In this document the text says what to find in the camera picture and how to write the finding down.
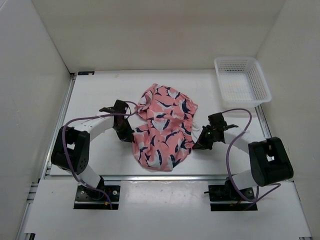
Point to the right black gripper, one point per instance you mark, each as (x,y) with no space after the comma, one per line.
(201,143)

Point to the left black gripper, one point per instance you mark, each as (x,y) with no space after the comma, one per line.
(128,136)

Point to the pink shark print shorts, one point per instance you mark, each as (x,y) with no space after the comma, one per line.
(165,139)

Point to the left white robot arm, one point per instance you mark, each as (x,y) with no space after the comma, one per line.
(71,150)

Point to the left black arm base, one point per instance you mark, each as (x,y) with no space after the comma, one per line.
(89,199)

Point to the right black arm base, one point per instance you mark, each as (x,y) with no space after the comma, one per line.
(224,198)

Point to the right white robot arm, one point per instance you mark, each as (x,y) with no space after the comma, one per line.
(268,159)

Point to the white plastic mesh basket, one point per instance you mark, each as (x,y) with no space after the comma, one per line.
(241,82)

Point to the aluminium front rail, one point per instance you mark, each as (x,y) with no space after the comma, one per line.
(166,177)

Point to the aluminium rail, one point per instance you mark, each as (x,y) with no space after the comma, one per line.
(166,177)
(263,122)
(59,123)

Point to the aluminium right rail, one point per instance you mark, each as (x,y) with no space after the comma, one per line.
(263,122)

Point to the aluminium left rail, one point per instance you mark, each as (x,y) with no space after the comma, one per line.
(59,123)

